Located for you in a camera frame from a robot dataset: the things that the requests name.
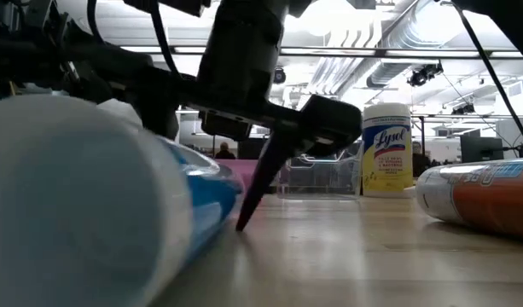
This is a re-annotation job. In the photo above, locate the black computer monitor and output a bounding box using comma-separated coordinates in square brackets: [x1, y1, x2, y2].
[460, 136, 505, 165]

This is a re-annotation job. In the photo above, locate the pink plastic bin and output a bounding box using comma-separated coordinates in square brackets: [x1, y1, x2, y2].
[213, 159, 290, 196]

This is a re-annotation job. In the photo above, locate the black ceiling spotlight cluster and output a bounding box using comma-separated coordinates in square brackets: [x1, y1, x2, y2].
[407, 62, 445, 88]

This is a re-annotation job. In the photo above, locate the thin black cable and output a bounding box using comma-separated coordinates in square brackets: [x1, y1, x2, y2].
[453, 3, 523, 154]

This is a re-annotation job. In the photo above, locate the person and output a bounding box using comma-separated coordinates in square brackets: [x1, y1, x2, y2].
[213, 142, 237, 160]
[411, 141, 432, 179]

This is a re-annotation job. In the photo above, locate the Lysol wipes canister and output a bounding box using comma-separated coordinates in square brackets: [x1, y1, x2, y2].
[361, 102, 415, 199]

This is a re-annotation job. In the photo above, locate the clear plastic bin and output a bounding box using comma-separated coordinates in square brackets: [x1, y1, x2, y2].
[276, 142, 365, 201]

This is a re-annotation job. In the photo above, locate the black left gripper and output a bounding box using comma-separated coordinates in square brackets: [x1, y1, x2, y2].
[136, 25, 364, 233]

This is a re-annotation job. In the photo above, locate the orange sealant tube with nozzle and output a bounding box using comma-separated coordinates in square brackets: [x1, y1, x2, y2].
[415, 158, 523, 240]

